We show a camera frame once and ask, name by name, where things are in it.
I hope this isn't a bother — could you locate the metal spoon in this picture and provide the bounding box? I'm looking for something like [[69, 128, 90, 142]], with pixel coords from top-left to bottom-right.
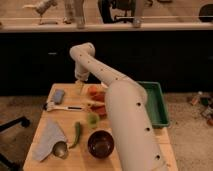
[[52, 141, 68, 159]]

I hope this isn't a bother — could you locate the grey blue sponge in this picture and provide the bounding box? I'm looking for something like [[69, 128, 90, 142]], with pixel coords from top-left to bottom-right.
[[52, 89, 65, 104]]

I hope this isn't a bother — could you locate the grey cloth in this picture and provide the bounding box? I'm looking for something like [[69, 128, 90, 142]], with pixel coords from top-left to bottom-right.
[[32, 119, 67, 162]]

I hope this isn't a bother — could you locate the white banana piece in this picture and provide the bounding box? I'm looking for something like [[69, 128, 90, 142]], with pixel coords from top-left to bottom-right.
[[87, 101, 105, 107]]

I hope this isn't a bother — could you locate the green chili pepper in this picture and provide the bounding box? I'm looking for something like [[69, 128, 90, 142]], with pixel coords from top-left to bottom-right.
[[69, 122, 81, 149]]

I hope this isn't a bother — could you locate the orange plate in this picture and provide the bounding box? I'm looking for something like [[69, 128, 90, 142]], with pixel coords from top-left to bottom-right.
[[90, 93, 107, 116]]

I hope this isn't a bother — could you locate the green plastic tray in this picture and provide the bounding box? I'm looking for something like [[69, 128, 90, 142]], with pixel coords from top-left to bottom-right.
[[139, 81, 169, 128]]

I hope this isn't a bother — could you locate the black office chair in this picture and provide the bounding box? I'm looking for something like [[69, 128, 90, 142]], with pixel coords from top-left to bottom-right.
[[98, 0, 135, 24]]

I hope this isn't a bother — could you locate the black chair base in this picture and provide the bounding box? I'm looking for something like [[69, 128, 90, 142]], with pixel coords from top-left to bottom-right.
[[0, 116, 31, 171]]

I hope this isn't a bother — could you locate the light green plastic cup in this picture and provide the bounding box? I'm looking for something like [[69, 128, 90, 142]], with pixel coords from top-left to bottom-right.
[[87, 113, 100, 129]]

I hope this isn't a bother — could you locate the orange apple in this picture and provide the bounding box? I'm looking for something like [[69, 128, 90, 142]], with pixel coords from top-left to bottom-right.
[[87, 85, 99, 96]]

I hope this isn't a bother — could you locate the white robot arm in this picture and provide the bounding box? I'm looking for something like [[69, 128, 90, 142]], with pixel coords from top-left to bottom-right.
[[69, 43, 168, 171]]

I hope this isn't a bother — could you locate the dark red bowl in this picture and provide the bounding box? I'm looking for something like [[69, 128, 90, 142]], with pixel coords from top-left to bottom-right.
[[87, 130, 114, 159]]

